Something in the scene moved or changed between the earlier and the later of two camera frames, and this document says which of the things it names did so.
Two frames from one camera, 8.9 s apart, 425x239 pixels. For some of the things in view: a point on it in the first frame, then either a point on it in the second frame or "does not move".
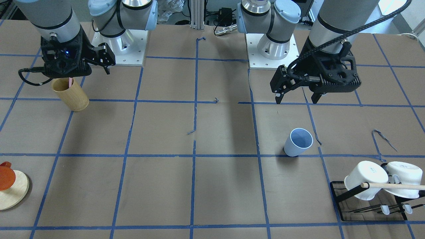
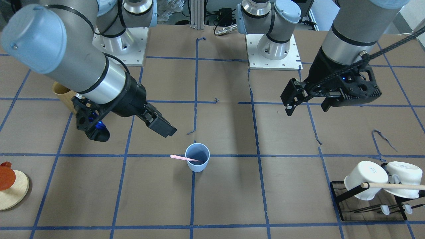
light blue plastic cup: (299, 139) → (199, 151)
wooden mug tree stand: (12, 197) does not move
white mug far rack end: (408, 174) does not move
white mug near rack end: (366, 171) does not move
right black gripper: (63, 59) → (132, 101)
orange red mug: (7, 176) does not move
